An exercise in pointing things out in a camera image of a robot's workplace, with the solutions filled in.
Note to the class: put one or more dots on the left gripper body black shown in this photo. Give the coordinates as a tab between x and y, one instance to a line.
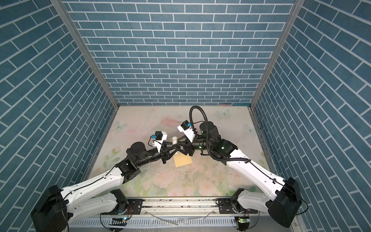
163	156

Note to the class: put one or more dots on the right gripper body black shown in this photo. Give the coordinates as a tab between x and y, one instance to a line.
199	143

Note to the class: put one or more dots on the yellow envelope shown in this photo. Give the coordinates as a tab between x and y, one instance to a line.
181	160

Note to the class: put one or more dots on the white glue stick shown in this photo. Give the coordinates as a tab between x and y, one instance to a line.
174	140

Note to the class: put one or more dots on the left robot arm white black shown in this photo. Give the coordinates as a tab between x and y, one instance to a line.
58	208

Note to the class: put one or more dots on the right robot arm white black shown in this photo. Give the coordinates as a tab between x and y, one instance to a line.
281	198

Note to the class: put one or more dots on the left controller board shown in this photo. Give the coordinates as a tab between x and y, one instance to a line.
120	222

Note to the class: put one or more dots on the controller board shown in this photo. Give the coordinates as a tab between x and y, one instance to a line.
242	223
120	222

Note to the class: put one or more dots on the right controller board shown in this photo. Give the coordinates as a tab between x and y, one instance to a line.
242	223

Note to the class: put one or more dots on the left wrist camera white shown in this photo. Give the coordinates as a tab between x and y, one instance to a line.
157	139

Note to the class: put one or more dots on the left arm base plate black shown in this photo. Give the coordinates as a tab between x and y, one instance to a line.
129	208

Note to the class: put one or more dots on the clear cable tie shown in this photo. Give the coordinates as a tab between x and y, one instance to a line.
179	220

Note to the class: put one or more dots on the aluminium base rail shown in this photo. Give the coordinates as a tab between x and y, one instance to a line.
173	207

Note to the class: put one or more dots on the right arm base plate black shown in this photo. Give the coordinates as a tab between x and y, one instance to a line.
229	206

